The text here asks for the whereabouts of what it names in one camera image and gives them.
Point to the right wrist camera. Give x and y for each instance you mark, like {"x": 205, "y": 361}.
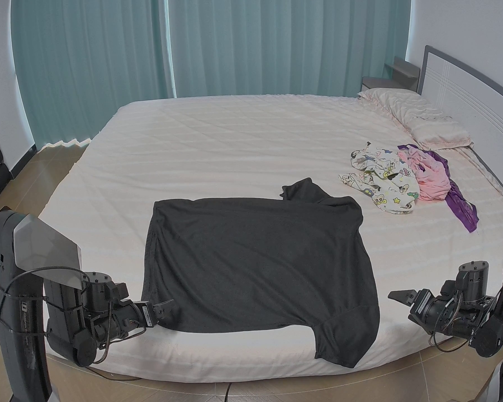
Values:
{"x": 449, "y": 289}

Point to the grey bedside table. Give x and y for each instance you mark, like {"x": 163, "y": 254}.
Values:
{"x": 383, "y": 82}

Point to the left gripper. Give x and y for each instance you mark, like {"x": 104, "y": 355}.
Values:
{"x": 130, "y": 318}

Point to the black T-shirt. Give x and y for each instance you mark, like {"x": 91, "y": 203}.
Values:
{"x": 255, "y": 266}

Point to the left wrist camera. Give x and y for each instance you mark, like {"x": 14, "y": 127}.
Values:
{"x": 118, "y": 292}

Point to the white printed pyjama top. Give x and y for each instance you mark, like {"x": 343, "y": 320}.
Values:
{"x": 396, "y": 191}

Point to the pink garment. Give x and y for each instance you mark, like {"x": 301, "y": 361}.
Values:
{"x": 434, "y": 182}

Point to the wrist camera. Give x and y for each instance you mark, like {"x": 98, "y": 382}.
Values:
{"x": 449, "y": 289}
{"x": 118, "y": 292}

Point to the cream pillow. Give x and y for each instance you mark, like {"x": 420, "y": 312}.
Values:
{"x": 419, "y": 115}

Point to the purple garment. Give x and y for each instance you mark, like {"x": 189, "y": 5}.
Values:
{"x": 465, "y": 212}

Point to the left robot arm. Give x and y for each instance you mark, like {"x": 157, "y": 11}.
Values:
{"x": 25, "y": 308}

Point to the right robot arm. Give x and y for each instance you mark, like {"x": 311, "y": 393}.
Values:
{"x": 494, "y": 329}

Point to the blue-green curtain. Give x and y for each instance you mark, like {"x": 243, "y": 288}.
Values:
{"x": 276, "y": 36}
{"x": 92, "y": 57}

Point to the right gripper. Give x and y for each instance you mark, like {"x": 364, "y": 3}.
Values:
{"x": 429, "y": 310}

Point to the bed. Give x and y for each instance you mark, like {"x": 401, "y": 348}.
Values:
{"x": 234, "y": 140}

